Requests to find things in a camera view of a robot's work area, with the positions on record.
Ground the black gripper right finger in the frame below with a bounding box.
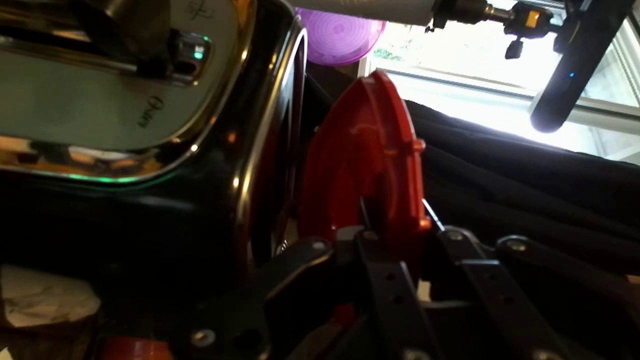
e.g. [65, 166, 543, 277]
[437, 224, 640, 360]

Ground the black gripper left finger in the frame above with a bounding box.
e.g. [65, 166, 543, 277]
[177, 224, 442, 360]

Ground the red jug lid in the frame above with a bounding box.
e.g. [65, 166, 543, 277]
[297, 69, 434, 258]

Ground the dark curtain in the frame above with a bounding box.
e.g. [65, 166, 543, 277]
[405, 98, 640, 287]

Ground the small orange red item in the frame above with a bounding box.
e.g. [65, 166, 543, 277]
[98, 334, 177, 360]

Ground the purple round object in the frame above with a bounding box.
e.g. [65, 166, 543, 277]
[292, 6, 389, 69]

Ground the black chrome toaster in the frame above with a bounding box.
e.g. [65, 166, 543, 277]
[0, 0, 313, 296]

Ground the window with white frame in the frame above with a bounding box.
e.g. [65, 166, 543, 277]
[359, 0, 640, 166]

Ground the black camera on stand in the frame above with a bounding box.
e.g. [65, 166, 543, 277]
[292, 0, 640, 137]

